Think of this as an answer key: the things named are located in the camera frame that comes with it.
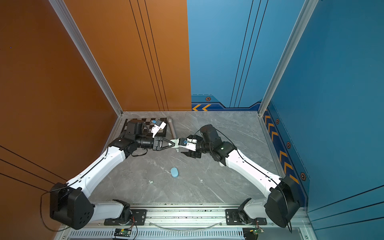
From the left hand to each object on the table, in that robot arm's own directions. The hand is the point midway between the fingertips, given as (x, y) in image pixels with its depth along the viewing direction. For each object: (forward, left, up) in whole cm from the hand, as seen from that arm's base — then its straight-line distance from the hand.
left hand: (173, 144), depth 72 cm
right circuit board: (-33, -38, -25) cm, 56 cm away
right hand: (+2, -5, -2) cm, 6 cm away
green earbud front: (-9, +14, -25) cm, 30 cm away
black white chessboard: (+5, +11, +9) cm, 15 cm away
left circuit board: (-33, +24, -28) cm, 50 cm away
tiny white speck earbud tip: (-8, -14, -25) cm, 30 cm away
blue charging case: (-4, +2, -24) cm, 24 cm away
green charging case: (-4, -3, +9) cm, 10 cm away
